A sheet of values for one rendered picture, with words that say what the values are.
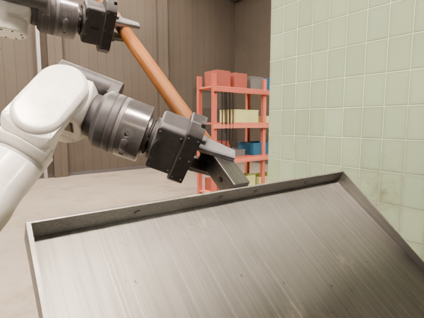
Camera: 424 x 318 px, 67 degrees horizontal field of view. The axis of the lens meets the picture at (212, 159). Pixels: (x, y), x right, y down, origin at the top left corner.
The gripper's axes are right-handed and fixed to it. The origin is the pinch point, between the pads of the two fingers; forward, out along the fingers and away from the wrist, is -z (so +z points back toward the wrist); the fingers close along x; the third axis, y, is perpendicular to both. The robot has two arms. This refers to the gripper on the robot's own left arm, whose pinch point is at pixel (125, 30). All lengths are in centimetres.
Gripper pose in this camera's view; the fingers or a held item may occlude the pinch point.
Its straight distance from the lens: 84.4
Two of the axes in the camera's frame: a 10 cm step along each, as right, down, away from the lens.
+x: -3.8, 7.3, 5.7
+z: -8.5, -0.3, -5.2
